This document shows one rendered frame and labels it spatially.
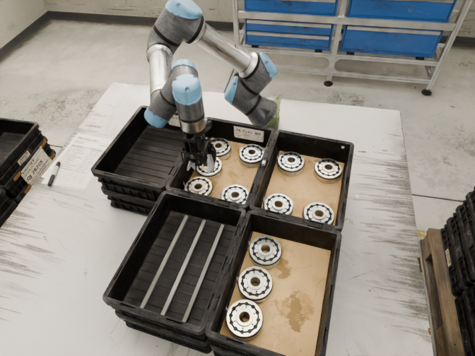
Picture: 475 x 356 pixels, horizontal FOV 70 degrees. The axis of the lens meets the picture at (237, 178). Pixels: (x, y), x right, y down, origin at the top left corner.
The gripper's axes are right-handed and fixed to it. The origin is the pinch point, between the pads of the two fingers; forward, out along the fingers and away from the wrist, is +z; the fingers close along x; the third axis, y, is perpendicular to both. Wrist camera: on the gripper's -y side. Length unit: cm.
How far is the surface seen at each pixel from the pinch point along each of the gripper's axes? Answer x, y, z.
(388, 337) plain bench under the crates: 66, 33, 28
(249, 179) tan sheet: 13.5, -9.7, 14.5
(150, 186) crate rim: -17.4, 8.2, 4.6
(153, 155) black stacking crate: -28.3, -14.7, 14.6
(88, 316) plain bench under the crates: -28, 48, 27
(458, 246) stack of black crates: 113, -31, 68
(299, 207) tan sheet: 33.8, -0.4, 14.6
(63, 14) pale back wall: -271, -280, 90
